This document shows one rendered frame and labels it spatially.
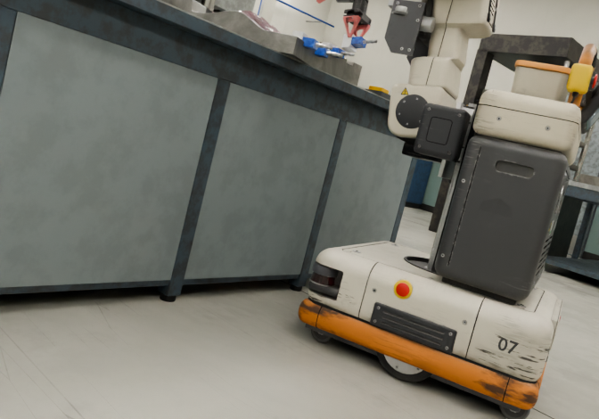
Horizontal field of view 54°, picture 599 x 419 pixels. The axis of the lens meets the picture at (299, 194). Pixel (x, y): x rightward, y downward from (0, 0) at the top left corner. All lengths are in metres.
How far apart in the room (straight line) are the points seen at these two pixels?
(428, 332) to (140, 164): 0.87
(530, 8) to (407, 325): 8.05
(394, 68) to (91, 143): 9.03
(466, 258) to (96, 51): 1.05
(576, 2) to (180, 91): 7.90
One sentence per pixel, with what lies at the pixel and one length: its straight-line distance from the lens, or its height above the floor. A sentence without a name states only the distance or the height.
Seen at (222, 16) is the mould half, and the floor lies 0.87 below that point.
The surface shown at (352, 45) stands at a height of 0.94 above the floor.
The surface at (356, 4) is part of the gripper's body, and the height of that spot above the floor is 1.09.
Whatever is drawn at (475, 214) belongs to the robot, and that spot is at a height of 0.48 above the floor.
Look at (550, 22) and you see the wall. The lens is 9.21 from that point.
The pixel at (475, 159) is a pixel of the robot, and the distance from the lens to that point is 1.62.
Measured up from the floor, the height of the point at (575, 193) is 0.71.
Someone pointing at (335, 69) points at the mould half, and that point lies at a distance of 2.18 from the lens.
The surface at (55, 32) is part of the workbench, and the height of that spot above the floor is 0.65.
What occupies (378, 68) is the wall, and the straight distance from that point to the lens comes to 10.53.
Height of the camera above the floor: 0.55
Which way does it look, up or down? 5 degrees down
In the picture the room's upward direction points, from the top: 14 degrees clockwise
